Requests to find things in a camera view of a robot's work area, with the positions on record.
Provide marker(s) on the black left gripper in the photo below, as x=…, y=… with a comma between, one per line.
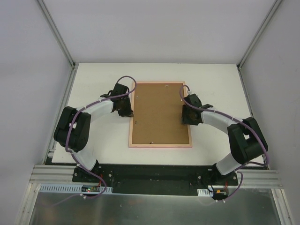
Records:
x=126, y=111

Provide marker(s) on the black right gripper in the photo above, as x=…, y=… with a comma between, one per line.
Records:
x=187, y=119

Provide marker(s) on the brown cardboard backing board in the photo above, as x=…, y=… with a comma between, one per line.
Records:
x=159, y=112

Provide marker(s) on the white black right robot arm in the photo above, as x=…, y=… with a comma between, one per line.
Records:
x=245, y=137

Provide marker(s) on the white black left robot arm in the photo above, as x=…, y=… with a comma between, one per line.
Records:
x=73, y=128

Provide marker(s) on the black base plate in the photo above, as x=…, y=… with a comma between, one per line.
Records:
x=181, y=180

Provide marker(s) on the right white cable duct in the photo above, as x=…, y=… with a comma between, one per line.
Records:
x=211, y=193

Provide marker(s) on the white cable duct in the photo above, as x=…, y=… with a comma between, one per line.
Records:
x=75, y=189
x=211, y=193

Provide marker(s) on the left white cable duct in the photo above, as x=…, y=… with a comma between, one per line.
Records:
x=75, y=189

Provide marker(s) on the left aluminium corner post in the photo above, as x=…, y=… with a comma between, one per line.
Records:
x=59, y=39

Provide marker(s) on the aluminium corner post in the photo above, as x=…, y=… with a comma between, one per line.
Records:
x=59, y=39
x=266, y=21

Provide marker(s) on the aluminium front rail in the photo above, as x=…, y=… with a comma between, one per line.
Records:
x=70, y=174

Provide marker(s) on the right aluminium corner post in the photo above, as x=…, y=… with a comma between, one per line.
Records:
x=266, y=21

